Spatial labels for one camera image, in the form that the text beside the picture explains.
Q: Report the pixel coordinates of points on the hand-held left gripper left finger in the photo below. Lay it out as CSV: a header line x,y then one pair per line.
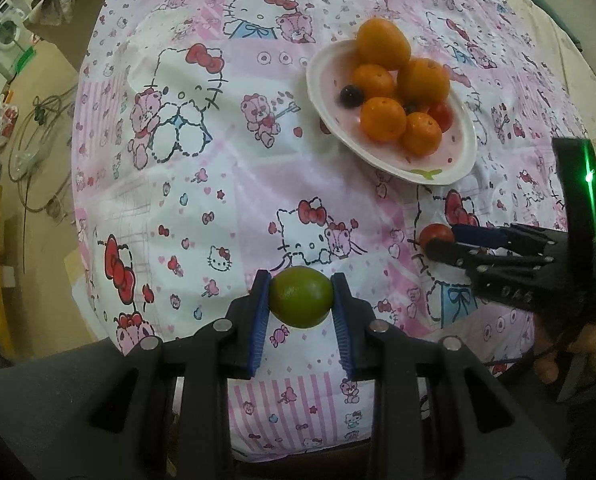
x,y
259,320

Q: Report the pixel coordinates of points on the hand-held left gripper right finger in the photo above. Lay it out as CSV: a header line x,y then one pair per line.
x,y
340,325

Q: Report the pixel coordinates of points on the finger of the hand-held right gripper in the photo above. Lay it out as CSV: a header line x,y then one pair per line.
x,y
448,250
473,234

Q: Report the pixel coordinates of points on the green lime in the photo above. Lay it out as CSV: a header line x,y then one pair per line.
x,y
300,297

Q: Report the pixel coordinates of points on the white oval plate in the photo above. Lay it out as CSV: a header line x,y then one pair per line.
x,y
428,162

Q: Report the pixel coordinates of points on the small orange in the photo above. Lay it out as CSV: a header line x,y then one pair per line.
x,y
421,134
373,82
383,119

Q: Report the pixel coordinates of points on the small red tomato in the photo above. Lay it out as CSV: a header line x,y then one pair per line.
x,y
443,116

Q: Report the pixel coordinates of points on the large orange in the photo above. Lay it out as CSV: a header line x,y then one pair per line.
x,y
383,42
424,80

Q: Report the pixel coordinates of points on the dark grape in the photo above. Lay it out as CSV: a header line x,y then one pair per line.
x,y
350,95

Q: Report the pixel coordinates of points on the pink cartoon printed blanket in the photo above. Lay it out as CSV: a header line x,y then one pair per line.
x,y
203,185

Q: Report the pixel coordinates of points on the white washing machine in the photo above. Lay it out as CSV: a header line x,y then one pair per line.
x,y
5,35

